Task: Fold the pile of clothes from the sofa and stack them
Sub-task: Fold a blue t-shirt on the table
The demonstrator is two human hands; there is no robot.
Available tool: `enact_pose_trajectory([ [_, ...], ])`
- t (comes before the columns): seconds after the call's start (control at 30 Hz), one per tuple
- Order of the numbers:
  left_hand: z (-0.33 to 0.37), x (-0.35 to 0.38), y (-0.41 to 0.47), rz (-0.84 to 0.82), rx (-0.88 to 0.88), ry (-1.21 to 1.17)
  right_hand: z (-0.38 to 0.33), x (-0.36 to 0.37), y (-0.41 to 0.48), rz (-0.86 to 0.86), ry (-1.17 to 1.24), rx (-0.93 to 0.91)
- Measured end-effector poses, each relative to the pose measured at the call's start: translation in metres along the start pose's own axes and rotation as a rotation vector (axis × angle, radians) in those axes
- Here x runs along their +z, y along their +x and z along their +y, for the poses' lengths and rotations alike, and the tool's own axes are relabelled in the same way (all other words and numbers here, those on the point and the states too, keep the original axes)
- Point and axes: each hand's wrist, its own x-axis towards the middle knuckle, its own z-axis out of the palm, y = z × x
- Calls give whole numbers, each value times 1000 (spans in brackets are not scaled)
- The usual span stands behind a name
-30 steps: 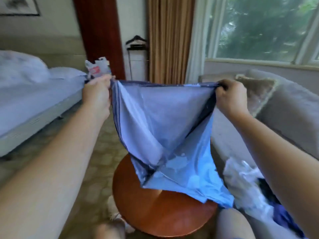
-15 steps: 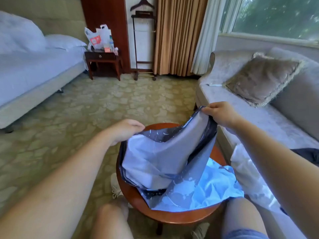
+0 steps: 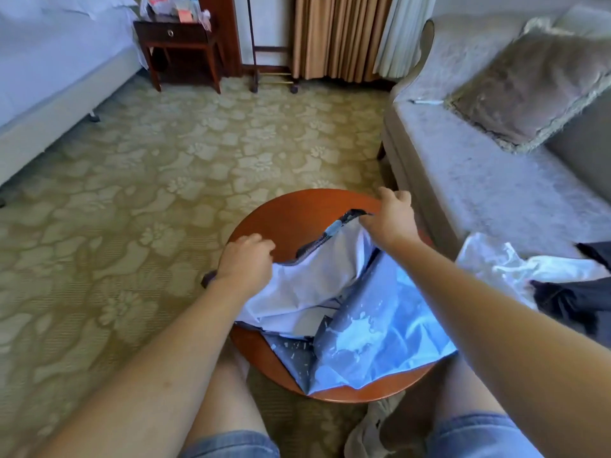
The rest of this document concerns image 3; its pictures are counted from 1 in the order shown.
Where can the white plastic bag red print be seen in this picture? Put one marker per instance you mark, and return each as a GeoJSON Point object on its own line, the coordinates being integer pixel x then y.
{"type": "Point", "coordinates": [159, 2]}

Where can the blue denim shorts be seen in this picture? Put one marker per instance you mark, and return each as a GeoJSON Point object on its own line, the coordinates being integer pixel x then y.
{"type": "Point", "coordinates": [477, 439]}

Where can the small white flat object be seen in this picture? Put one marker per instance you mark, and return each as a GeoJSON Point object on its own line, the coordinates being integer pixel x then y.
{"type": "Point", "coordinates": [427, 101]}

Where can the beige curtain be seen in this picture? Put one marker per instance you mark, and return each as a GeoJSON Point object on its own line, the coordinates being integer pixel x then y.
{"type": "Point", "coordinates": [339, 33]}

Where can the light blue gradient splatter T-shirt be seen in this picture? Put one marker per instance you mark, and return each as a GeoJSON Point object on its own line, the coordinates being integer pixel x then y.
{"type": "Point", "coordinates": [382, 329]}

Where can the person's right forearm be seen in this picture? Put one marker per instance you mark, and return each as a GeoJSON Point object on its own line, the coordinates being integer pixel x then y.
{"type": "Point", "coordinates": [515, 348]}

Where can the person's right hand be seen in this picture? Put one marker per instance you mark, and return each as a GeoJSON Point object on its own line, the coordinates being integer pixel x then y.
{"type": "Point", "coordinates": [391, 222]}

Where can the white pillow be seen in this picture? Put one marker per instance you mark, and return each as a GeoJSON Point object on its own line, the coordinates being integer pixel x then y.
{"type": "Point", "coordinates": [86, 2]}

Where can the person's left hand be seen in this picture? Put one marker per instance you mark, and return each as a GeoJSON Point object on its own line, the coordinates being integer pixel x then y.
{"type": "Point", "coordinates": [246, 267]}

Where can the white sheer curtain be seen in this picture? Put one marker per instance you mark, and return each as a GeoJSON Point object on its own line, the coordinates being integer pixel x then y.
{"type": "Point", "coordinates": [406, 33]}

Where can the white sneaker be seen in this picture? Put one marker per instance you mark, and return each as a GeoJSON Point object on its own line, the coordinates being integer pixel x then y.
{"type": "Point", "coordinates": [368, 439]}

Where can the pile of clothes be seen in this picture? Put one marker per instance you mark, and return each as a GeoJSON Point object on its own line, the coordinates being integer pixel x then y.
{"type": "Point", "coordinates": [496, 262]}

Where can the round wooden table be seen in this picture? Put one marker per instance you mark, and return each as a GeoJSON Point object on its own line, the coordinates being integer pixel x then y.
{"type": "Point", "coordinates": [286, 210]}

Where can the person's right leg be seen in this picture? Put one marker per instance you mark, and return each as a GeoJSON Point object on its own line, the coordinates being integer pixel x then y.
{"type": "Point", "coordinates": [468, 396]}

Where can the dark wooden wall panel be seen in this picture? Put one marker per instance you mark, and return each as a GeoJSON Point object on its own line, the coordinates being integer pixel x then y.
{"type": "Point", "coordinates": [221, 23]}

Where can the person's left forearm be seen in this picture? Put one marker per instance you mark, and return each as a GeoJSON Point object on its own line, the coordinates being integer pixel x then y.
{"type": "Point", "coordinates": [143, 386]}

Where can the dark wooden nightstand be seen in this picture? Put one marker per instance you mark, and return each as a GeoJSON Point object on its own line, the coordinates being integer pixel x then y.
{"type": "Point", "coordinates": [177, 31]}

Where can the black valet stand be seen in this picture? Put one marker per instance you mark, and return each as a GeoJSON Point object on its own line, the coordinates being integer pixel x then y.
{"type": "Point", "coordinates": [272, 69]}

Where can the plain white plastic bag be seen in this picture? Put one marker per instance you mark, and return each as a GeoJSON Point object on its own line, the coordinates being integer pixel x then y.
{"type": "Point", "coordinates": [193, 9]}

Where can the white bed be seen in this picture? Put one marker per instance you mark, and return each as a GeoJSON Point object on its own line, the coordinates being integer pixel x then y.
{"type": "Point", "coordinates": [38, 71]}

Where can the brown fringed cushion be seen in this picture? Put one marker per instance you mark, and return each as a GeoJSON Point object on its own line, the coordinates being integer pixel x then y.
{"type": "Point", "coordinates": [535, 86]}

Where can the grey velvet chaise sofa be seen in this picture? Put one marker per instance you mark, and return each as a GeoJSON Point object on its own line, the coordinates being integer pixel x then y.
{"type": "Point", "coordinates": [477, 176]}

